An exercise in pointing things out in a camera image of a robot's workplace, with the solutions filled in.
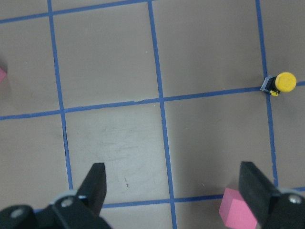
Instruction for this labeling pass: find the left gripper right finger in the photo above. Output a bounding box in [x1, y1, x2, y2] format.
[239, 161, 282, 223]

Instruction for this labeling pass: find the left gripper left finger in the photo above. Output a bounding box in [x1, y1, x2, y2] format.
[76, 163, 106, 216]

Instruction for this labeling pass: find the yellow push button switch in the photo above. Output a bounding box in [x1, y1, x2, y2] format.
[260, 72, 297, 96]

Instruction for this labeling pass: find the pink cube near centre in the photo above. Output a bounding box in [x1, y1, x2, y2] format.
[219, 188, 257, 229]

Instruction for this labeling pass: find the pink cube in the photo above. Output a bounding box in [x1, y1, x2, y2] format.
[219, 188, 257, 229]
[0, 68, 7, 82]

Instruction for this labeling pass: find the pink cube far side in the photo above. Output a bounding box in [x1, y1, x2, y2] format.
[0, 68, 7, 82]

